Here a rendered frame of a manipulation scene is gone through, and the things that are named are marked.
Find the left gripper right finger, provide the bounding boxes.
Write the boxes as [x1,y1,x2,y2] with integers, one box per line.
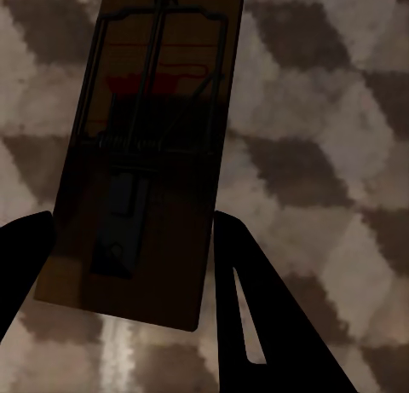
[213,211,358,393]

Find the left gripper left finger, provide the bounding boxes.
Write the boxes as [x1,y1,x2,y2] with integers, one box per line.
[0,211,57,341]

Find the mousetrap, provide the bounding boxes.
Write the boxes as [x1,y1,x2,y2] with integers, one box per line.
[33,0,244,332]

